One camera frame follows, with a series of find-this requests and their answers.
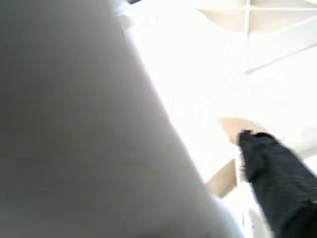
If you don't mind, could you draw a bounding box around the white plastic table leg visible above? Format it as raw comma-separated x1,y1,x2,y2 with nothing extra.
0,0,245,238

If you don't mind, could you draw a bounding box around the white plastic table top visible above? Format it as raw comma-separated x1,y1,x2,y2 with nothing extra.
116,0,317,238

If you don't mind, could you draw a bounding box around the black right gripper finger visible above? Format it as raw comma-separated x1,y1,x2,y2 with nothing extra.
236,128,317,238

